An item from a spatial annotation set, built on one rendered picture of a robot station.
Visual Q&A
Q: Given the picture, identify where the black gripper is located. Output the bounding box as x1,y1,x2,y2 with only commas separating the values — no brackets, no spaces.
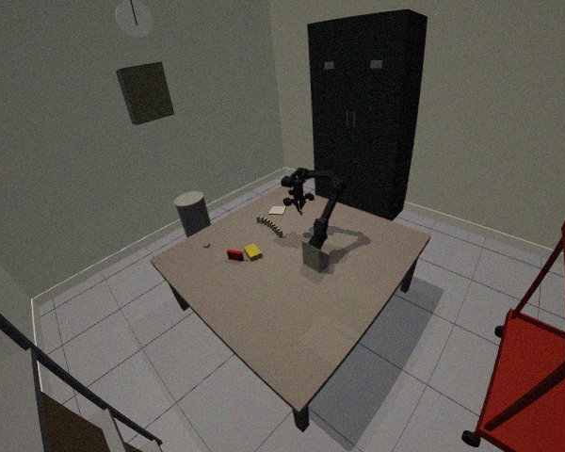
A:
283,189,315,211

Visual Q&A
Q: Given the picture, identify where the yellow flat block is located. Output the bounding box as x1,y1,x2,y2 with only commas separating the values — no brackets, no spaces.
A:
244,243,262,261

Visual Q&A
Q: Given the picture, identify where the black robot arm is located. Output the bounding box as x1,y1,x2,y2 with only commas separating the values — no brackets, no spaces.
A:
281,168,347,250

